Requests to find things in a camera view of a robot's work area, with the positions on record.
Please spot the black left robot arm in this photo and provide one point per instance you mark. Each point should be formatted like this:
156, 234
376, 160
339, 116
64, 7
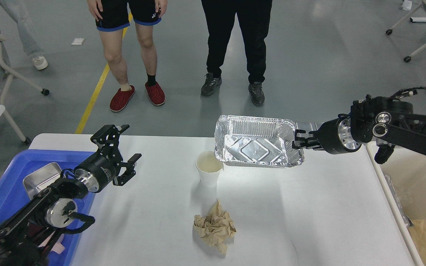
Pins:
27, 237

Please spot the white paper scrap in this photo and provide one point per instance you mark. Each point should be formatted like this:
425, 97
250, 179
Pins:
78, 41

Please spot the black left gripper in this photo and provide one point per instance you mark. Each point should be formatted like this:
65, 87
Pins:
106, 165

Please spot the white paper cup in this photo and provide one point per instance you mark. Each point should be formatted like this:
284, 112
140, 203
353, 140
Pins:
209, 168

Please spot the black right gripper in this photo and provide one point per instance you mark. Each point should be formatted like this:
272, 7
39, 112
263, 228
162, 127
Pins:
333, 136

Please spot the blue plastic tray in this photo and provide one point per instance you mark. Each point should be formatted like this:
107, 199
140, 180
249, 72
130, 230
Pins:
13, 195

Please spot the stainless steel rectangular tray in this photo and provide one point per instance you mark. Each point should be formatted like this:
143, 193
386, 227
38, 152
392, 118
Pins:
41, 178

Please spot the beige plastic bin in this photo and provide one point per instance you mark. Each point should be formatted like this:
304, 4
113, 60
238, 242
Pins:
403, 180

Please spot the brown paper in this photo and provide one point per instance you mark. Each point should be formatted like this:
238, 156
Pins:
215, 228

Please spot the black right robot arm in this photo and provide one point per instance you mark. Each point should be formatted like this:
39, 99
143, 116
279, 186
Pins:
388, 120

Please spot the person in grey trousers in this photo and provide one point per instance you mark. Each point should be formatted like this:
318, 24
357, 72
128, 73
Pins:
17, 11

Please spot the pink mug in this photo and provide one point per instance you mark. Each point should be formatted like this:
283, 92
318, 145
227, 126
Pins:
57, 247

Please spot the white chair base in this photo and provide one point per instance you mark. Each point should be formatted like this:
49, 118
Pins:
409, 37

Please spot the aluminium foil tray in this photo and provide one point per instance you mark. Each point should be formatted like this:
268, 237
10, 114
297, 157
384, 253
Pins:
256, 142

